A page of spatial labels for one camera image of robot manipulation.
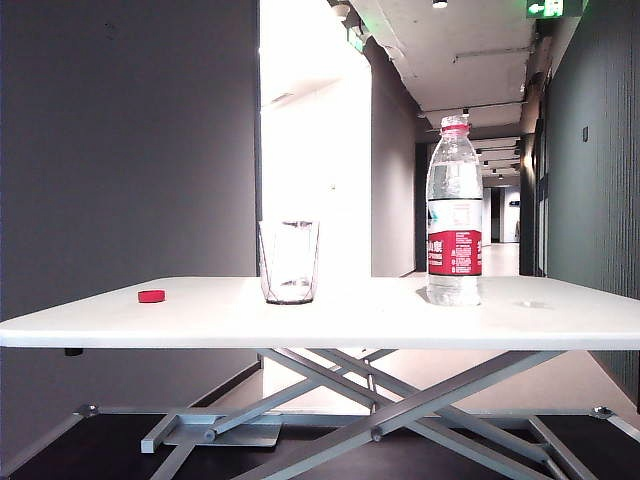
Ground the clear water bottle red label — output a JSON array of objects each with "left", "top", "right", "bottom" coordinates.
[{"left": 426, "top": 113, "right": 484, "bottom": 307}]

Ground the clear glass tumbler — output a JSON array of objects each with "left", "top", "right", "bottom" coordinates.
[{"left": 257, "top": 218, "right": 321, "bottom": 305}]

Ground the ceiling tube light fixture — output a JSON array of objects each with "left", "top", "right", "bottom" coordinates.
[{"left": 452, "top": 46, "right": 532, "bottom": 64}]

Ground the black base platform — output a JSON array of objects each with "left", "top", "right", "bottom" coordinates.
[{"left": 0, "top": 405, "right": 640, "bottom": 480}]

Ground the large green exit sign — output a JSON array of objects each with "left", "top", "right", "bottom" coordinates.
[{"left": 526, "top": 0, "right": 584, "bottom": 19}]

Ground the grey scissor table frame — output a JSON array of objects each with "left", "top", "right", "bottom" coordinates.
[{"left": 139, "top": 348, "right": 601, "bottom": 480}]

